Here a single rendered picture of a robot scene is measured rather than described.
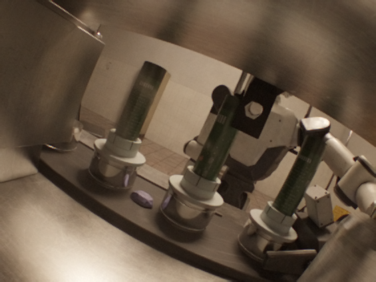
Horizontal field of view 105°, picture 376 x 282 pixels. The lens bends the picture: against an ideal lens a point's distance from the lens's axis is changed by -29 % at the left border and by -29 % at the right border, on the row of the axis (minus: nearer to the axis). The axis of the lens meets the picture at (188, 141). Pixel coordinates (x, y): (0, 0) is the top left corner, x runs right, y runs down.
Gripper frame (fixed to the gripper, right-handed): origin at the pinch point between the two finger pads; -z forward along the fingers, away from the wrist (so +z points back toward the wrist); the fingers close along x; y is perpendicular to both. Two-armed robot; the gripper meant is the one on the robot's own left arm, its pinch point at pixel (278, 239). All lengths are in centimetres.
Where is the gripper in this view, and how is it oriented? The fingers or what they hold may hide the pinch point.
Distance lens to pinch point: 29.2
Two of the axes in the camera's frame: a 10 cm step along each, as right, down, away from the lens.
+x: 1.6, -0.6, 9.9
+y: 1.6, -9.8, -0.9
